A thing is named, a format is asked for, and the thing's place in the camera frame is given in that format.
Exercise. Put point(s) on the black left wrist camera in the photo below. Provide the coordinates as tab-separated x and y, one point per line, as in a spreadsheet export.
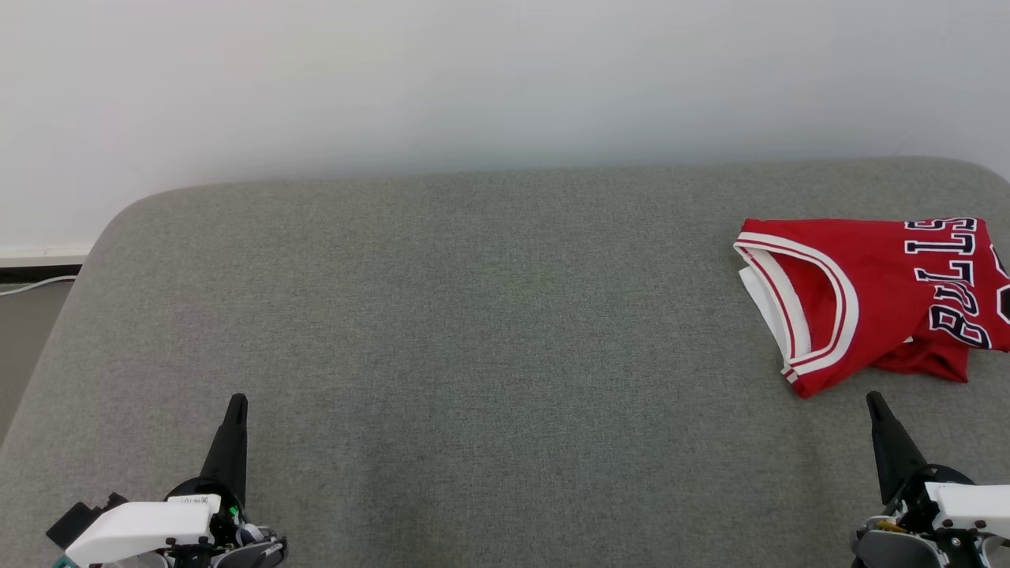
79	521

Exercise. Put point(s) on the red basketball jersey white trim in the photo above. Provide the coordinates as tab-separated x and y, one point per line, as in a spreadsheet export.
876	284

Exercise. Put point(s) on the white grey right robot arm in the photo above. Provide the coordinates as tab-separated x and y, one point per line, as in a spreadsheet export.
892	552

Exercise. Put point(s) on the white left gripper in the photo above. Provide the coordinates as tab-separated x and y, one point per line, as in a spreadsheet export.
142	528

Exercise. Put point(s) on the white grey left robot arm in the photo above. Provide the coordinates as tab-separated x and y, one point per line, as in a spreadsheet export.
256	554

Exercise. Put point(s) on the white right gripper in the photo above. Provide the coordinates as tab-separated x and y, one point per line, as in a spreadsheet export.
970	509

